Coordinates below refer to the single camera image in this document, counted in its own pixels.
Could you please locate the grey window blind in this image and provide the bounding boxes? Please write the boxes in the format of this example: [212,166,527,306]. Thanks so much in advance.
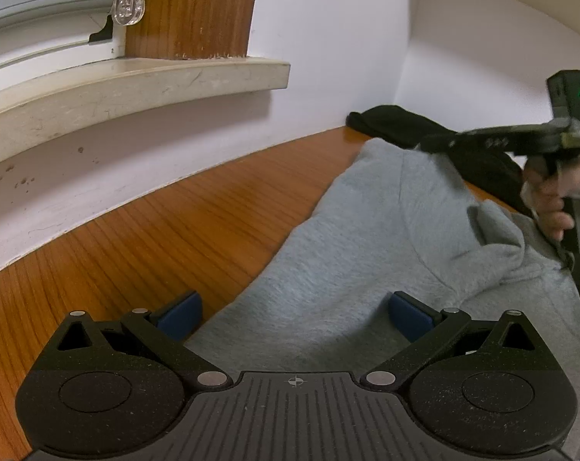
[0,0,128,78]

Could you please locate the cream window sill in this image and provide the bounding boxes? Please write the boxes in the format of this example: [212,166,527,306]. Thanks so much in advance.
[0,56,291,172]

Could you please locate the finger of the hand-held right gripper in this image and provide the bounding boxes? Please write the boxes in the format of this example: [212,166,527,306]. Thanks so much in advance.
[416,122,568,156]

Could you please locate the person's right hand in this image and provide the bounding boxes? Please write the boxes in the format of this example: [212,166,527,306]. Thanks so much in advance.
[519,155,580,244]

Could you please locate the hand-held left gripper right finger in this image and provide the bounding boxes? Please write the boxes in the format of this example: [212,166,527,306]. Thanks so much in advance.
[360,290,545,391]

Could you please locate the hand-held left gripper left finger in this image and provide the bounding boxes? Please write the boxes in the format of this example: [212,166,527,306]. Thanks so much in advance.
[44,290,234,391]

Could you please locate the white shelf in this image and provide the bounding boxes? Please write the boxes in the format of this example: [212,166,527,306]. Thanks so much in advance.
[394,0,580,123]

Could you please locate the wooden window frame post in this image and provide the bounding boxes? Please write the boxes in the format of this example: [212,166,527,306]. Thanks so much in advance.
[124,0,264,61]

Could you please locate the black garment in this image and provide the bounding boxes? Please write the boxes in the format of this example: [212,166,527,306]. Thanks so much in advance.
[346,104,537,216]

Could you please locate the grey shirt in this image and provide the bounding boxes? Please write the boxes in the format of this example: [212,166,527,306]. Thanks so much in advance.
[184,137,580,461]

